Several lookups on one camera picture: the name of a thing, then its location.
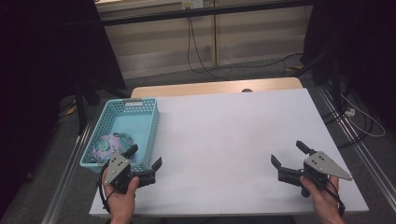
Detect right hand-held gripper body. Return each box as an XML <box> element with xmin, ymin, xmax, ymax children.
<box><xmin>277</xmin><ymin>150</ymin><xmax>354</xmax><ymax>199</ymax></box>

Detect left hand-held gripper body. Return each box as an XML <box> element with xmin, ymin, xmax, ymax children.
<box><xmin>103</xmin><ymin>151</ymin><xmax>157</xmax><ymax>194</ymax></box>

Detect person's left hand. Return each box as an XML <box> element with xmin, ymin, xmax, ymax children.
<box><xmin>103</xmin><ymin>169</ymin><xmax>140</xmax><ymax>224</ymax></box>

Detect person's right hand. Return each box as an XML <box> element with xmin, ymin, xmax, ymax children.
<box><xmin>299</xmin><ymin>175</ymin><xmax>346</xmax><ymax>224</ymax></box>

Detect purple green patterned cloth ball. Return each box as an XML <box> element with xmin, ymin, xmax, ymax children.
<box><xmin>91</xmin><ymin>132</ymin><xmax>138</xmax><ymax>163</ymax></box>

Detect teal plastic basket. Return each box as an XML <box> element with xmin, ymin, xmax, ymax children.
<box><xmin>78</xmin><ymin>97</ymin><xmax>161</xmax><ymax>175</ymax></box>

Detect white table mat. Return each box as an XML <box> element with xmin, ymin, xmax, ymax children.
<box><xmin>89</xmin><ymin>88</ymin><xmax>370</xmax><ymax>217</ymax></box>

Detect black stand legs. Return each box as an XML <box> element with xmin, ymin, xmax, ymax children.
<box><xmin>291</xmin><ymin>46</ymin><xmax>344</xmax><ymax>110</ymax></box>
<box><xmin>73</xmin><ymin>78</ymin><xmax>132</xmax><ymax>135</ymax></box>

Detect black curtain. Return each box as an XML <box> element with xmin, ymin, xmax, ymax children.
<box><xmin>0</xmin><ymin>0</ymin><xmax>127</xmax><ymax>218</ymax></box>
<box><xmin>303</xmin><ymin>0</ymin><xmax>396</xmax><ymax>132</ymax></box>

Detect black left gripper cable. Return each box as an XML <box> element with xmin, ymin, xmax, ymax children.
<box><xmin>98</xmin><ymin>161</ymin><xmax>117</xmax><ymax>216</ymax></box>

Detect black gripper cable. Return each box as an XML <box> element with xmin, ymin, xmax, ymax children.
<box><xmin>323</xmin><ymin>178</ymin><xmax>347</xmax><ymax>217</ymax></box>
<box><xmin>98</xmin><ymin>161</ymin><xmax>117</xmax><ymax>216</ymax></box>

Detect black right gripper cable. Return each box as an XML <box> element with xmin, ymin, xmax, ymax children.
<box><xmin>323</xmin><ymin>178</ymin><xmax>347</xmax><ymax>217</ymax></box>

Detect aluminium floor rail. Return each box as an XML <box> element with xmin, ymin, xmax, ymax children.
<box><xmin>317</xmin><ymin>85</ymin><xmax>396</xmax><ymax>204</ymax></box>
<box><xmin>40</xmin><ymin>122</ymin><xmax>93</xmax><ymax>224</ymax></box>

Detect bundle of black floor cables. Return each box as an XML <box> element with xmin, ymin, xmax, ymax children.
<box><xmin>321</xmin><ymin>106</ymin><xmax>376</xmax><ymax>149</ymax></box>

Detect white floor cable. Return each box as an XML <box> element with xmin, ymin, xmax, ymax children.
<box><xmin>339</xmin><ymin>92</ymin><xmax>387</xmax><ymax>138</ymax></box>

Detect black floor cable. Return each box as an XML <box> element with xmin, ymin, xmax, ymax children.
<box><xmin>214</xmin><ymin>51</ymin><xmax>304</xmax><ymax>78</ymax></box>

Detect black hanging wall cable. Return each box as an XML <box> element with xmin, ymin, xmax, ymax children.
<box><xmin>186</xmin><ymin>16</ymin><xmax>230</xmax><ymax>81</ymax></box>

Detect white wall socket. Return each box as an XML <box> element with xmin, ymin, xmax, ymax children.
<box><xmin>181</xmin><ymin>0</ymin><xmax>205</xmax><ymax>9</ymax></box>

